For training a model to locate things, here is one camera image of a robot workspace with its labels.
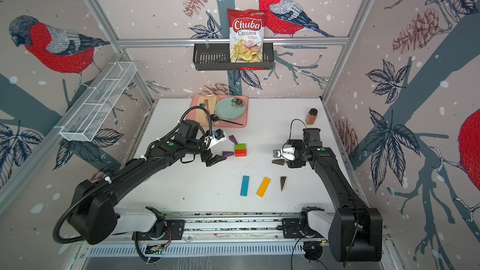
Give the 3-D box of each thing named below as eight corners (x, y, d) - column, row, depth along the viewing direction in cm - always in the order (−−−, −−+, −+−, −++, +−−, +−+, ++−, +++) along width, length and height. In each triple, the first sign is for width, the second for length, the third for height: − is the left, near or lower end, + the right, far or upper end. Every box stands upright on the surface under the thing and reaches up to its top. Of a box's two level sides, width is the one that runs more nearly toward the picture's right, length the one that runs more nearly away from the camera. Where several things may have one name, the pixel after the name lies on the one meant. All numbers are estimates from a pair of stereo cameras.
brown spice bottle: (306, 126, 111) (311, 115, 102) (304, 119, 114) (309, 107, 106) (313, 126, 111) (319, 115, 102) (311, 119, 114) (316, 107, 106)
